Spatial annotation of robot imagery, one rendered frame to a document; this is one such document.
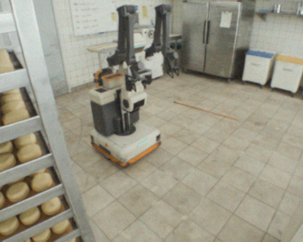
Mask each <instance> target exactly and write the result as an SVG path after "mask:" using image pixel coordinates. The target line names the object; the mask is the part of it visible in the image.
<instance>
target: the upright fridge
mask: <svg viewBox="0 0 303 242"><path fill-rule="evenodd" d="M255 6H256V0H185V1H183V5H182V35H181V42H182V46H181V67H180V68H184V73H186V69H190V70H196V71H199V72H202V73H208V74H212V75H218V76H221V77H225V78H227V79H228V84H230V83H229V82H230V80H231V79H233V78H234V77H236V76H238V75H239V77H241V74H242V73H243V72H244V66H245V58H246V54H245V53H246V52H247V51H249V44H250V37H251V34H252V33H251V31H252V27H253V26H252V25H253V18H254V15H255V14H254V13H255ZM222 12H231V13H232V15H231V23H230V27H229V28H227V27H220V24H221V18H222Z"/></svg>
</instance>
